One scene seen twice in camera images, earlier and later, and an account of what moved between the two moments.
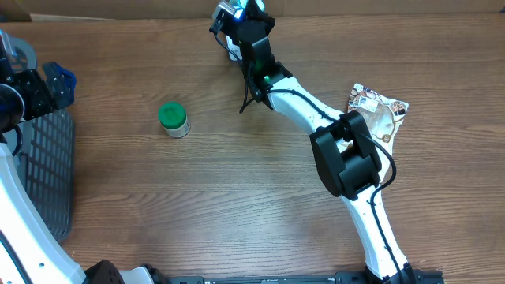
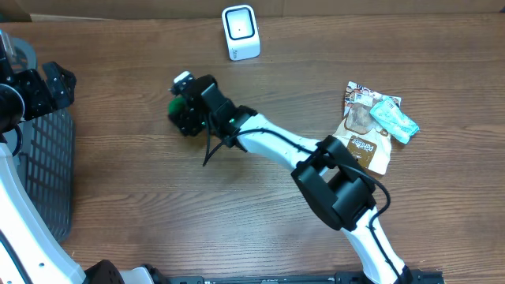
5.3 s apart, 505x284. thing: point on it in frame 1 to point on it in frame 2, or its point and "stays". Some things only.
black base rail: x=345 y=278 stays
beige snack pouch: x=383 y=116 stays
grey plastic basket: x=45 y=167 stays
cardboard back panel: x=12 y=10 stays
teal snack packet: x=240 y=5 to x=389 y=115
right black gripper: x=256 y=14 to x=190 y=120
